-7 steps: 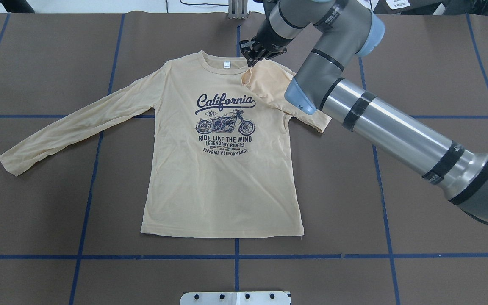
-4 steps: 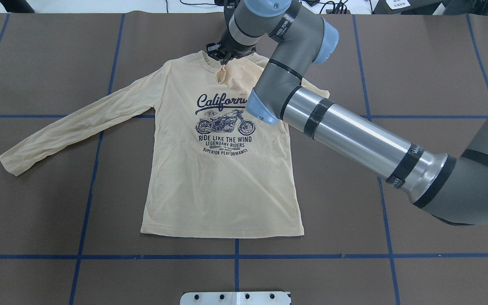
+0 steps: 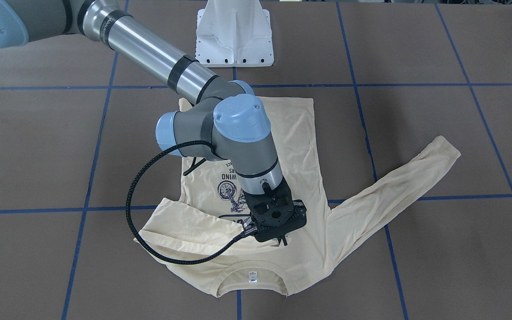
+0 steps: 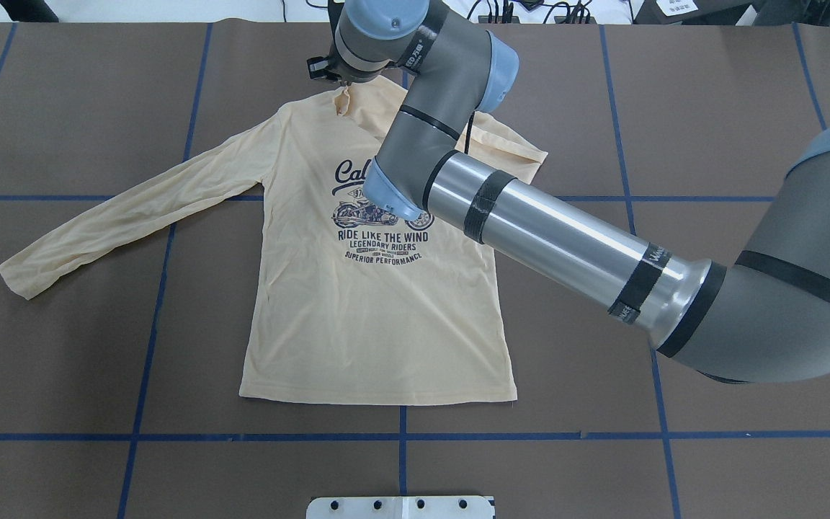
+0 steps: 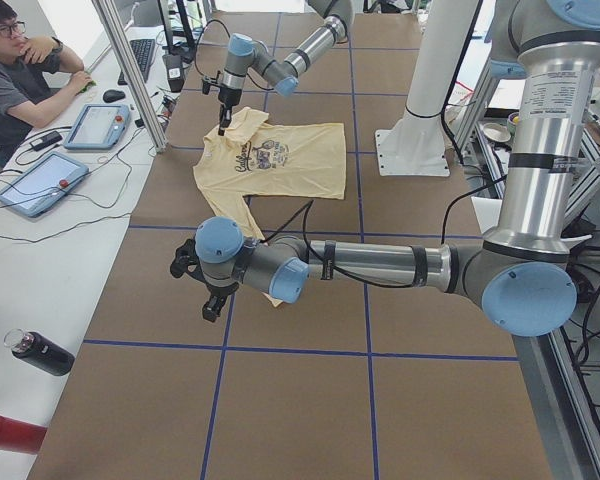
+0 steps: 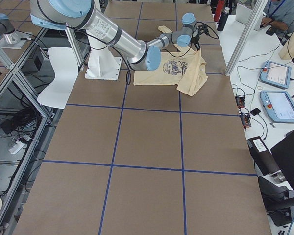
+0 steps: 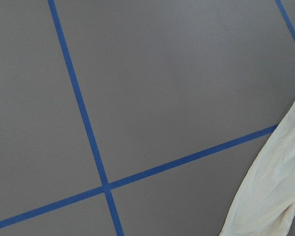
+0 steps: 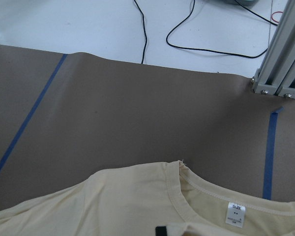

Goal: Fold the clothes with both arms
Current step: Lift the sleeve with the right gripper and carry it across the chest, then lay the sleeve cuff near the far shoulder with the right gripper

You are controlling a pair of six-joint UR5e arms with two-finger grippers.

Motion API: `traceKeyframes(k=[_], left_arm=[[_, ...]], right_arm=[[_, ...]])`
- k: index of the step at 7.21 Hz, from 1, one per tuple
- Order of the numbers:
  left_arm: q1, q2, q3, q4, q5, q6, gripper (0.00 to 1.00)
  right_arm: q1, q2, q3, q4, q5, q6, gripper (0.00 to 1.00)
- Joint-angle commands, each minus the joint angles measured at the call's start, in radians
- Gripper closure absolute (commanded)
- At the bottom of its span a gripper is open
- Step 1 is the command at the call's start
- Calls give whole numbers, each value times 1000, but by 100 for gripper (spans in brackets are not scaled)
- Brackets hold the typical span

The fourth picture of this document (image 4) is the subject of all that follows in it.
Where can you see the yellow long sleeve shirt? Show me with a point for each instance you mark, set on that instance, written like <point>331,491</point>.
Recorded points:
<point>353,306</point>

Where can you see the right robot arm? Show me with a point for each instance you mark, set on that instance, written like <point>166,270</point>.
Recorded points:
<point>765,319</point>

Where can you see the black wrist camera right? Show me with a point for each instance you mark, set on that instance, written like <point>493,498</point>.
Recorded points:
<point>319,68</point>

